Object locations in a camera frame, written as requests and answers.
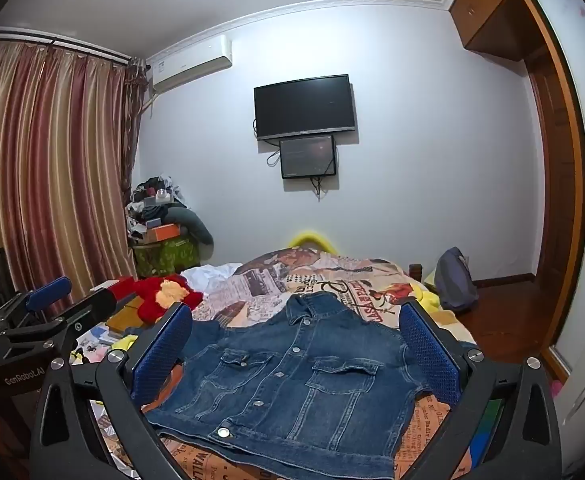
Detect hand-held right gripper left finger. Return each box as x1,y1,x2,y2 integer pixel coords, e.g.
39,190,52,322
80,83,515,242
28,301,194,480

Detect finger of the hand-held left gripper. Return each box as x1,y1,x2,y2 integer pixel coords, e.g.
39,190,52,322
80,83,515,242
0,276,73,335
0,287,119,348

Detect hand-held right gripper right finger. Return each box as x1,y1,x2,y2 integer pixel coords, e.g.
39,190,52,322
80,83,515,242
399,299,563,480

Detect blue denim jacket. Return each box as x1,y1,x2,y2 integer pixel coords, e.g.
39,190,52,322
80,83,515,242
142,291,436,480

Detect printed magazines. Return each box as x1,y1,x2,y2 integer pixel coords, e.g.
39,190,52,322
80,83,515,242
75,327,119,361

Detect yellow fleece blanket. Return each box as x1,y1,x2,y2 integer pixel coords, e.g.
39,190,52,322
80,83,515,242
413,285,446,313

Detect red plush toy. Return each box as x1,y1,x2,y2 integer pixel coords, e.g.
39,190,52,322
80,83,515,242
107,274,204,323

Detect grey backpack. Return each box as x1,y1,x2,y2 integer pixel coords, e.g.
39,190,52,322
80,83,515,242
433,246,479,312

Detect white cloth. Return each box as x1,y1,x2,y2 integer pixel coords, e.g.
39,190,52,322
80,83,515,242
180,262,243,293

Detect green patterned box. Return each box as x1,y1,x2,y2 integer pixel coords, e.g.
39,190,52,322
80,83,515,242
132,235,200,278

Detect printed blanket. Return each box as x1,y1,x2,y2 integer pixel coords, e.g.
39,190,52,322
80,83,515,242
92,247,478,480

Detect orange box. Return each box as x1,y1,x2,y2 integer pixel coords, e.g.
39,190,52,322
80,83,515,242
145,223,182,243

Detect striped red curtain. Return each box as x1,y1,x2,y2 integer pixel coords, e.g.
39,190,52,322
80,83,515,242
0,40,148,306

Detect pile of clutter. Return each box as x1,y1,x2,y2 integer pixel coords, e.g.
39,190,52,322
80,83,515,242
126,175,188,233

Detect curtain rod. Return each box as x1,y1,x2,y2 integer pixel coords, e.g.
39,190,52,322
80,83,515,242
0,27,148,68

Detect white air conditioner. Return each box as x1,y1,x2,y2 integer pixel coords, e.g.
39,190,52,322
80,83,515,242
146,35,233,95

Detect wooden overhead cabinet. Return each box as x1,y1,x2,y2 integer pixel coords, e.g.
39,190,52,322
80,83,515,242
450,0,543,61

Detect wooden door frame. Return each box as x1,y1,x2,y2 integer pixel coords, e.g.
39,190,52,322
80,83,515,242
515,0,585,376

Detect small black wall monitor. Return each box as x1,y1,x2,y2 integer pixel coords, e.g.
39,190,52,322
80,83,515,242
278,135,337,180

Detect black wall television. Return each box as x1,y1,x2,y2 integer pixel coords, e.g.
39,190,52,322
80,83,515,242
253,74,357,141

